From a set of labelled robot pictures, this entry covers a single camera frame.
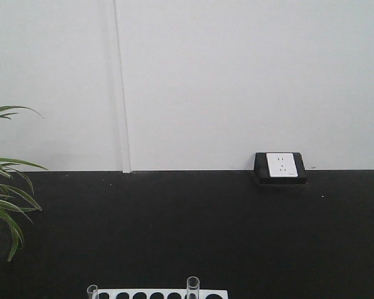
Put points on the white wall power socket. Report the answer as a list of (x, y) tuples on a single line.
[(279, 169)]

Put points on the clear glass test tube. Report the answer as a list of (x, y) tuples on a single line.
[(192, 287), (92, 292)]

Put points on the white test tube rack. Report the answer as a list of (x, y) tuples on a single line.
[(156, 293)]

